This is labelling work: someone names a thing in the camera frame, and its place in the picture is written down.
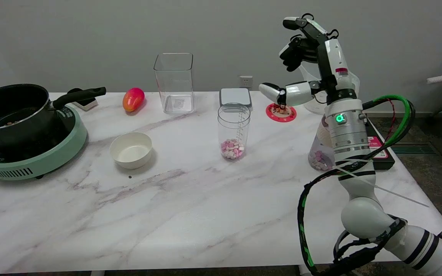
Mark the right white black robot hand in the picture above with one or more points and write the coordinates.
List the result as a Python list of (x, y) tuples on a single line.
[(334, 65)]

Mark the clear measuring cup with candies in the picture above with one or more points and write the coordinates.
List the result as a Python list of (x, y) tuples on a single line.
[(233, 132)]

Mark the large clear measuring jug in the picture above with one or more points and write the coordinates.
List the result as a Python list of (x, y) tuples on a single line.
[(312, 105)]

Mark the small orange figurine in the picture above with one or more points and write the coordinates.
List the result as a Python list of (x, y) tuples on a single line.
[(284, 110)]

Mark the red round coaster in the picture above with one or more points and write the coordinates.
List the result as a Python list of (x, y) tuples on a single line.
[(288, 116)]

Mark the clear water bottle with candies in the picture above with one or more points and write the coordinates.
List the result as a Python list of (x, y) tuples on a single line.
[(319, 157)]

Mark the white kitchen scale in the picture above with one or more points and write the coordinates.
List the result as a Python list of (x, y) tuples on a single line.
[(235, 96)]

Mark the black box with pink label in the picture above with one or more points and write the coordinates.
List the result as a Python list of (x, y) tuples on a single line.
[(383, 161)]

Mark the floor vent grille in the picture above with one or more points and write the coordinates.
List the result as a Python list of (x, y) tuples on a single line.
[(413, 148)]

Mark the white zip tie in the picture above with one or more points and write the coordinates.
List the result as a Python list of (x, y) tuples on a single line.
[(397, 193)]

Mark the clear square plastic container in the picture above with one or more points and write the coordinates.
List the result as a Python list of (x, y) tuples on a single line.
[(174, 82)]

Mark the red orange mango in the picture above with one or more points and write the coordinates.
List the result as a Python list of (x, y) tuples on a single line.
[(133, 99)]

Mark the white bowl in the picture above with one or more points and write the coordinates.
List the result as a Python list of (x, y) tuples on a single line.
[(131, 150)]

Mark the green induction cooker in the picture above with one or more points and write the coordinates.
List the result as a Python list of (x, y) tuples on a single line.
[(52, 153)]

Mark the white wall socket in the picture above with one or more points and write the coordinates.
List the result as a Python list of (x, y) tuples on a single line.
[(246, 81)]

